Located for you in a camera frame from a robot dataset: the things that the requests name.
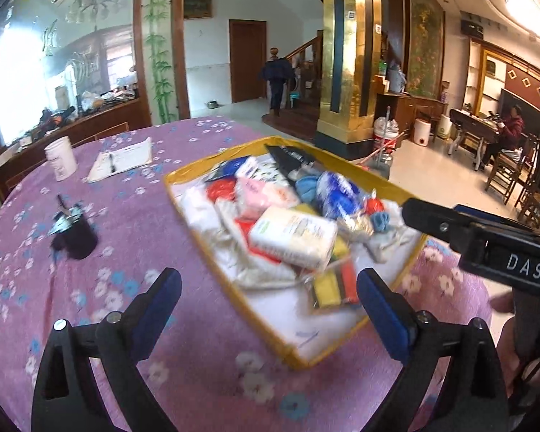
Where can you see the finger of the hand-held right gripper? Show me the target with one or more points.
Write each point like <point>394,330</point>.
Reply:
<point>432,222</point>
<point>499,221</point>

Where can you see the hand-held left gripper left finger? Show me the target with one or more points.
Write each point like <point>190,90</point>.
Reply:
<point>159,306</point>

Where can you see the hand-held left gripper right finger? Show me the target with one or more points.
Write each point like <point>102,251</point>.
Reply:
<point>382,310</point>

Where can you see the blue and red sock pack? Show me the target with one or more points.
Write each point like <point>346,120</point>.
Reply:
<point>380,220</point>

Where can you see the yellow black red sponge pack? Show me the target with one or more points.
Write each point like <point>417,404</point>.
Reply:
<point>328,288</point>

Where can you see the yellow-edged white box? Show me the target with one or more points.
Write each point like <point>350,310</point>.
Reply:
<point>297,324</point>

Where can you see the blue white tissue pack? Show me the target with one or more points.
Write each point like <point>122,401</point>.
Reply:
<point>339,193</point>

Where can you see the red label plastic packet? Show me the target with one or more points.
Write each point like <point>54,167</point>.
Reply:
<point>240,226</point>

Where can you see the cream white tissue pack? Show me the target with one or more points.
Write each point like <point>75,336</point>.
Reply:
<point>292,234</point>

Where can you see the blue cloth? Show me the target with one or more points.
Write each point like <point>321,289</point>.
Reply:
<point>308,186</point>

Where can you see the pink tissue pack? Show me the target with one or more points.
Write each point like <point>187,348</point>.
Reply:
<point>265,195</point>

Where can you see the black plastic packet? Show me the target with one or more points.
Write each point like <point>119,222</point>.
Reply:
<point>288,157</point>

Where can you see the lemon print tissue pack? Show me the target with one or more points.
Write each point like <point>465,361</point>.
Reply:
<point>265,168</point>

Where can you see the person's right hand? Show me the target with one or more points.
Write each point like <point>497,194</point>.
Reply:
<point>510,355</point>

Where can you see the metal dustpan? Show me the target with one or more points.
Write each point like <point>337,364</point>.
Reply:
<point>382,166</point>

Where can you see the white round bin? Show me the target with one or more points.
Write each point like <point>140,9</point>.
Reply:
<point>421,132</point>

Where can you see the red broom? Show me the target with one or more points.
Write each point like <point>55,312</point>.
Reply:
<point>369,157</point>

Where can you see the white green bin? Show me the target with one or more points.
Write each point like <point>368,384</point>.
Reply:
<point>443,127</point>

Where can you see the dark game table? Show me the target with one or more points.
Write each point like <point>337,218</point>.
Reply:
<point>470,126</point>

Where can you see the white bucket with bags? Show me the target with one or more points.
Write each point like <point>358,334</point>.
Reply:
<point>387,132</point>

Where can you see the black cup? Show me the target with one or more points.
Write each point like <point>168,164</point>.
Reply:
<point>78,238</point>

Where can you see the wooden side cabinet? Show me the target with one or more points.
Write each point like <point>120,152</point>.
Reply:
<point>414,108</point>

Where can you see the blue thermos jug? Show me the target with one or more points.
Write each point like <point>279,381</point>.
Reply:
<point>396,80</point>

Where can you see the black pen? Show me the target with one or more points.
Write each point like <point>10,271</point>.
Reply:
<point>112,162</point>

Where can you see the white notebook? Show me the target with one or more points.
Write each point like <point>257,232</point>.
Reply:
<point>126,157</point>

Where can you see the wooden staircase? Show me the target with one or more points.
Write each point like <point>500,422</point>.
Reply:
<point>301,112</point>

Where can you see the white cup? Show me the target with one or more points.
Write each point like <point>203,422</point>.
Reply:
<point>60,159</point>

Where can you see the tall gold green painting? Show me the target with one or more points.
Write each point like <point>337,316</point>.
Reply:
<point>425,36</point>

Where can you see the golden pillar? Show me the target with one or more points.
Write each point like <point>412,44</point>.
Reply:
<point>346,54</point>

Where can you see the black speaker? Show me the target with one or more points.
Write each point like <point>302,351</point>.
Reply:
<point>472,28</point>

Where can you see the oval ceiling light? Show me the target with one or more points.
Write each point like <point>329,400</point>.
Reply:
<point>533,15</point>

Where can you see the small metal pot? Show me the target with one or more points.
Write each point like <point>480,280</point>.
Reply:
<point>213,104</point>

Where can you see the brown wooden door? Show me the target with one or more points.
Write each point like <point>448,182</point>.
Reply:
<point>247,60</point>

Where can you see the bamboo print panel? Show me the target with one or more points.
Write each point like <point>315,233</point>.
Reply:
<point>159,54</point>

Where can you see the wooden wall shelf unit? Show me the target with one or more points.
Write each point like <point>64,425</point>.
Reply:
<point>490,76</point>

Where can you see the large etched wall mirror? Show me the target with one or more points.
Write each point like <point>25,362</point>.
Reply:
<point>49,54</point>

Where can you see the framed wall picture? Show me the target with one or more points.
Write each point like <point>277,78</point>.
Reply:
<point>198,7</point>

